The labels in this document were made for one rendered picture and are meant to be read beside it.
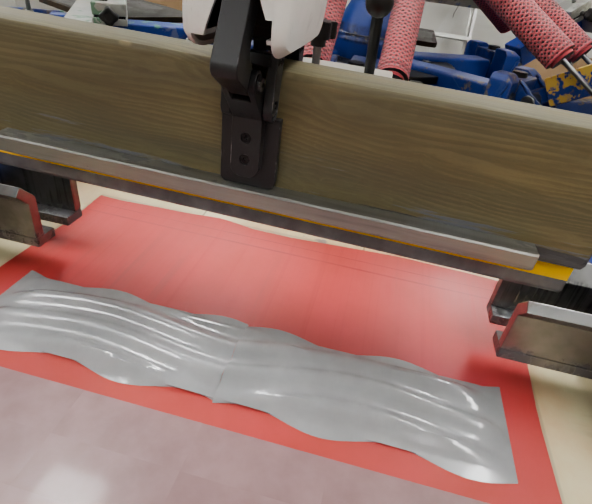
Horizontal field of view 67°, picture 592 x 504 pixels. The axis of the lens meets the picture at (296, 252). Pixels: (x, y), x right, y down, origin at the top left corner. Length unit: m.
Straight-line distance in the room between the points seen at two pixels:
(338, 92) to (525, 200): 0.11
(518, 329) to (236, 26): 0.24
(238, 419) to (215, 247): 0.18
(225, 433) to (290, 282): 0.15
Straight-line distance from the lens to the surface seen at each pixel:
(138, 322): 0.34
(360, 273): 0.40
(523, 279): 0.30
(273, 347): 0.31
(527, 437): 0.33
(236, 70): 0.19
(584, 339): 0.33
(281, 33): 0.21
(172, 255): 0.41
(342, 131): 0.24
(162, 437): 0.28
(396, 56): 0.74
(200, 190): 0.26
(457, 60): 1.22
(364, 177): 0.25
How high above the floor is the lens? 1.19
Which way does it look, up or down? 34 degrees down
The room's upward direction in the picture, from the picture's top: 8 degrees clockwise
